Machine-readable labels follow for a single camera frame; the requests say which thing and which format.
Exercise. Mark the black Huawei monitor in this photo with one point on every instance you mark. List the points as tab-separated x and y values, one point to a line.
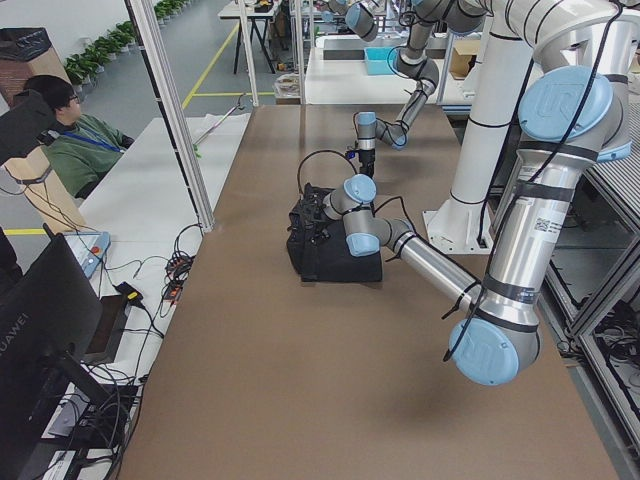
48	320

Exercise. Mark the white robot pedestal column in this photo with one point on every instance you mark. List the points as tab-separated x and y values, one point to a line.
461	225

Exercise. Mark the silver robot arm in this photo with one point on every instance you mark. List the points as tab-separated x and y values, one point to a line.
413	62
559	68

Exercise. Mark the aluminium frame post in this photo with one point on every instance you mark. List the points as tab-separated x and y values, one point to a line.
149	39

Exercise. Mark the blue plastic bin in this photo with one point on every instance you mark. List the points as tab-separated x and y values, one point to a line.
380	61

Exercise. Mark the black power adapter brick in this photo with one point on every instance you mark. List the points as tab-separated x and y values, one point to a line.
133	295

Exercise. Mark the black t-shirt with logo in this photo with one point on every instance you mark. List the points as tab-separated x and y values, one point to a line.
326	257

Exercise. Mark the grey orange usb hub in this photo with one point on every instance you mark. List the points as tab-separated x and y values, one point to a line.
172	292
179	265

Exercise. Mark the cardboard box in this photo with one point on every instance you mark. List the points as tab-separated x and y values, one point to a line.
463	57

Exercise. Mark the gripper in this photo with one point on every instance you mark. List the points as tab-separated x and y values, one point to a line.
312	207
368	161

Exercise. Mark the green handled reacher tool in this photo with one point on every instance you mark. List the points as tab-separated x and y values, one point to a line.
239	106

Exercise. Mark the teach pendant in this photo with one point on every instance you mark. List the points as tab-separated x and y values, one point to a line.
89	249

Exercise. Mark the person in green jacket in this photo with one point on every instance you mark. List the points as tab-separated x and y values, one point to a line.
83	148

